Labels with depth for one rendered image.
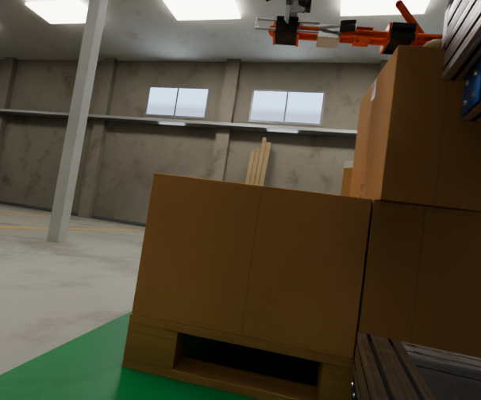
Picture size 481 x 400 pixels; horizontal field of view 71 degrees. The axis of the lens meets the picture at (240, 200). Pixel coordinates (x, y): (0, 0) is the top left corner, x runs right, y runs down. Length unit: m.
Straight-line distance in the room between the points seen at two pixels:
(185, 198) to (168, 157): 7.11
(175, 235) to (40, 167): 9.31
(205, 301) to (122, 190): 7.66
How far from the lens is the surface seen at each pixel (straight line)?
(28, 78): 11.28
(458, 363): 0.84
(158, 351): 1.02
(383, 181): 0.91
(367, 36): 1.22
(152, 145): 8.32
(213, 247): 0.93
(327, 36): 1.20
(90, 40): 3.95
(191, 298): 0.96
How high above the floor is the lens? 0.44
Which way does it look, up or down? 4 degrees up
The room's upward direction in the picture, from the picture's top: 8 degrees clockwise
